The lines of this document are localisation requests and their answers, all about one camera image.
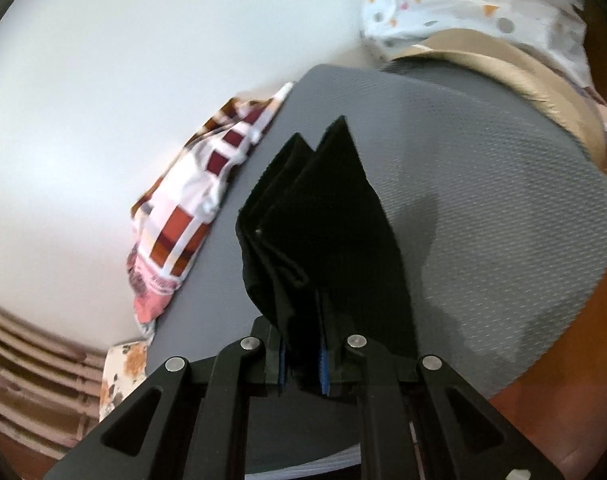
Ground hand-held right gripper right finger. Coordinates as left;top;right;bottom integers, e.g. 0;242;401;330
315;296;570;480

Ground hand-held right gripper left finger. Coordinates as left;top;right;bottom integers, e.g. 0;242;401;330
43;317;290;480

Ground black pants with orange lining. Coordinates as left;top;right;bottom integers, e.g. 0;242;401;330
236;116;420;397

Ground white bed sheet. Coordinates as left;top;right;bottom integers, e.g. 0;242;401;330
273;446;365;480

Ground floral white pillow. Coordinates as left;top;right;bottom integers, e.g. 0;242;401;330
99;340;150;424

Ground pink checked printed pillow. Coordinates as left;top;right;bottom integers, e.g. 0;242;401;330
126;81;296;326

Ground grey mesh mattress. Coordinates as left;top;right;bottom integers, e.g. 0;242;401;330
146;64;607;480

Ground beige patterned curtain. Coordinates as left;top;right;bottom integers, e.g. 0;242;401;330
0;297;109;448

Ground beige cloth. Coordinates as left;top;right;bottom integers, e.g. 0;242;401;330
389;29;607;162

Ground white dotted blanket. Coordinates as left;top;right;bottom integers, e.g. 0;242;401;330
361;0;607;133

